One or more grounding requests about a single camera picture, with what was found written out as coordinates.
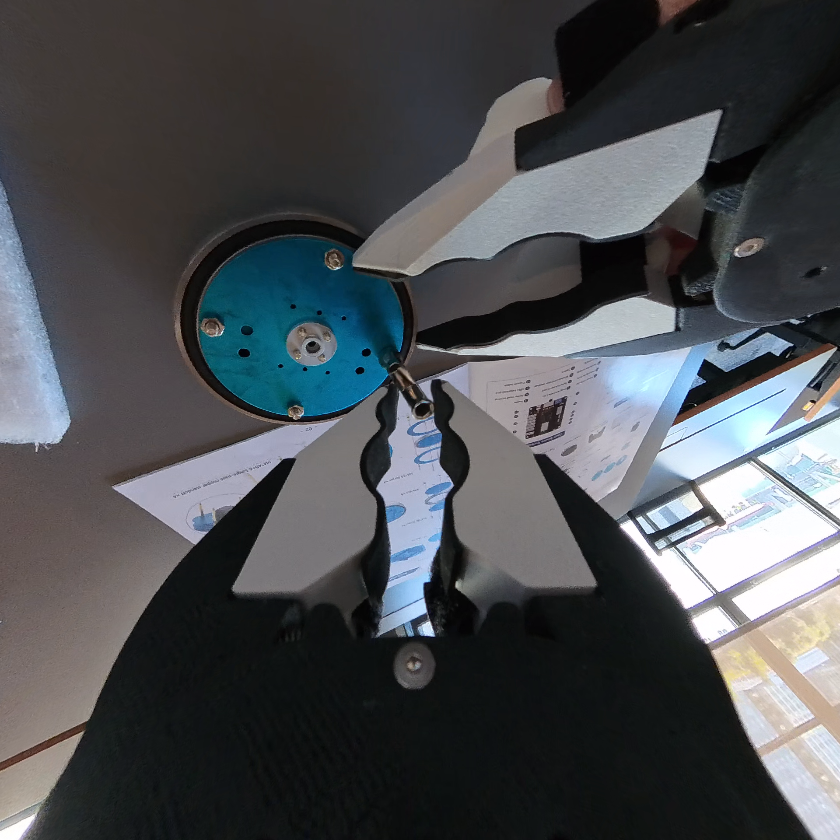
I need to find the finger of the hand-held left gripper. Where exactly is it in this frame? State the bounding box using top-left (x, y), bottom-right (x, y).
top-left (415, 235), bottom-right (680, 361)
top-left (353, 77), bottom-right (724, 282)

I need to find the white foam square with hole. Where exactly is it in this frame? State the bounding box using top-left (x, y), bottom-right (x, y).
top-left (0, 184), bottom-right (72, 447)

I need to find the white instruction booklet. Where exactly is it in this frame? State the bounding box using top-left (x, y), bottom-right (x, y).
top-left (113, 351), bottom-right (693, 641)

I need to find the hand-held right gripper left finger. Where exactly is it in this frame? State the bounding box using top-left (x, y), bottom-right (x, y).
top-left (233, 386), bottom-right (400, 636)

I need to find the large window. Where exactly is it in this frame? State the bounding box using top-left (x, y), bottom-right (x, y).
top-left (620, 420), bottom-right (840, 840)

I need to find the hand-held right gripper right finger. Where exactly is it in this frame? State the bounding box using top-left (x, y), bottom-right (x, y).
top-left (427, 379), bottom-right (598, 608)

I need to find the small metal socket wrench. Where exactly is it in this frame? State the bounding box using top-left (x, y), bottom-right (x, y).
top-left (381, 351), bottom-right (435, 419)

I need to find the dark grey desk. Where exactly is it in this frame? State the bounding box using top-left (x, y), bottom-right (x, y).
top-left (0, 0), bottom-right (840, 788)

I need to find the blue round base plate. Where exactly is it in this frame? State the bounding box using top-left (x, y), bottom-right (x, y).
top-left (177, 217), bottom-right (416, 426)

